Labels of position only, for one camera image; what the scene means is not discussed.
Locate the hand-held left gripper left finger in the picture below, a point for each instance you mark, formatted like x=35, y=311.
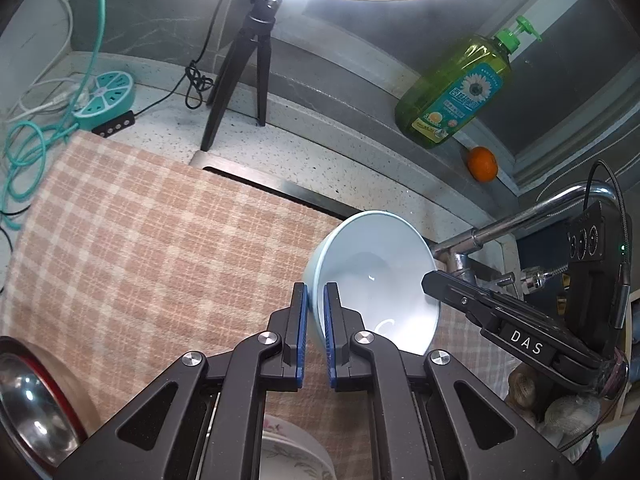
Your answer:
x=299, y=335

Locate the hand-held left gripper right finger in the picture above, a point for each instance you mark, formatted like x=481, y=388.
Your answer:
x=328, y=335

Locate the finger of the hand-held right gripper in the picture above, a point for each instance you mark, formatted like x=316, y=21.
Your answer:
x=450, y=290

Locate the white ceramic bowl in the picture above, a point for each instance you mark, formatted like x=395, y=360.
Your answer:
x=380, y=270

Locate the red stainless steel bowl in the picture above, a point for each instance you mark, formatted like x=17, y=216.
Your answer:
x=30, y=410

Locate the person's right hand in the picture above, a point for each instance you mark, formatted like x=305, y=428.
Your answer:
x=570, y=410

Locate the flexible faucet sprayer extension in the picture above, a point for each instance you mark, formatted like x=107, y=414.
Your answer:
x=537, y=277

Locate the chrome faucet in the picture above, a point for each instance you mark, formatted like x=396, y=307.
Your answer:
x=500, y=230

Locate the orange fruit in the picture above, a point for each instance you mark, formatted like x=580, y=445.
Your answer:
x=482, y=164

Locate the beige checkered cloth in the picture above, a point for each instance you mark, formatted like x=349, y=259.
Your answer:
x=150, y=235

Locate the green dish soap bottle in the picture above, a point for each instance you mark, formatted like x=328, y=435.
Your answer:
x=450, y=95

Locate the black tripod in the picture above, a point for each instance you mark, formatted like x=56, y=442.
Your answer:
x=230, y=65

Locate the black socket bar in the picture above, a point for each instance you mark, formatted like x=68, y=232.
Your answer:
x=115, y=122

